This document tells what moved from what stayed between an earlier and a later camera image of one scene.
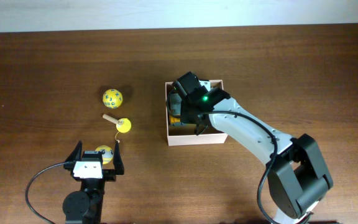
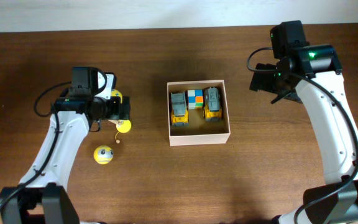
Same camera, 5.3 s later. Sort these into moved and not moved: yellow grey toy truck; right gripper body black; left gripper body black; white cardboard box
Moved: left gripper body black; right gripper body black
Not moved: yellow grey toy truck; white cardboard box
